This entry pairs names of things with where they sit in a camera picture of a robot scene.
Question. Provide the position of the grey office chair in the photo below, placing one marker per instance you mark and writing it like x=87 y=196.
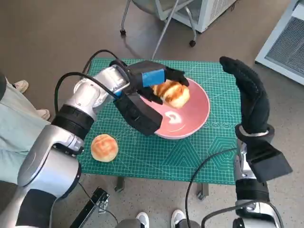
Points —
x=147 y=3

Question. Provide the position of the white vented unit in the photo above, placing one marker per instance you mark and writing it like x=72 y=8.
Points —
x=285 y=47

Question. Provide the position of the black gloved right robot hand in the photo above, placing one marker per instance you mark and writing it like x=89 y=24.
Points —
x=254 y=102

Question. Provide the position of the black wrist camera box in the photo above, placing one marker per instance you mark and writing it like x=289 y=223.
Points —
x=270 y=161
x=137 y=114

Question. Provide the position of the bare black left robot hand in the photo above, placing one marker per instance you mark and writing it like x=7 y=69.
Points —
x=152 y=76

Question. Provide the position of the round toy bread bun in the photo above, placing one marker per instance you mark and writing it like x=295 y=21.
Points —
x=104 y=147

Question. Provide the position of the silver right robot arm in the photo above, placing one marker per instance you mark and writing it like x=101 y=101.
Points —
x=249 y=192

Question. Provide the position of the grey metal pole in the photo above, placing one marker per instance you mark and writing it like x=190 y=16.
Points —
x=165 y=26

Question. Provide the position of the person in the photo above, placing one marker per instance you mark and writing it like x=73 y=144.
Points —
x=14 y=123

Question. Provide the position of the person's white shoe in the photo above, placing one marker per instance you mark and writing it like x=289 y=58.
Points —
x=44 y=114
x=21 y=85

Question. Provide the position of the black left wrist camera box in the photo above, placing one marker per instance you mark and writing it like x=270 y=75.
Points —
x=137 y=114

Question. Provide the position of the green cutting mat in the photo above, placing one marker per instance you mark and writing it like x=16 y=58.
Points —
x=147 y=154

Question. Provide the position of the striped toy bread roll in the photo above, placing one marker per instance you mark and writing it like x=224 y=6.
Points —
x=177 y=96

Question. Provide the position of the black metal bracket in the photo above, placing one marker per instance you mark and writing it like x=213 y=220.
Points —
x=95 y=202

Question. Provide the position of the pink bowl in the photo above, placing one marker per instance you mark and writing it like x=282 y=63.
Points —
x=190 y=118

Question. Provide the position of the black table leg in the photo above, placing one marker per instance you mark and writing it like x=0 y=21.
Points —
x=118 y=184
x=203 y=191

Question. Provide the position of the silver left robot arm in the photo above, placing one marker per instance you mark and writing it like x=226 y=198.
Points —
x=47 y=154

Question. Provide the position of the white mesh cabinet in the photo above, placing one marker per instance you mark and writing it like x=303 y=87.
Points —
x=213 y=12

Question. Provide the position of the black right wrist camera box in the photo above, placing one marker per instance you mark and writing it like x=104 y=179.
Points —
x=270 y=161

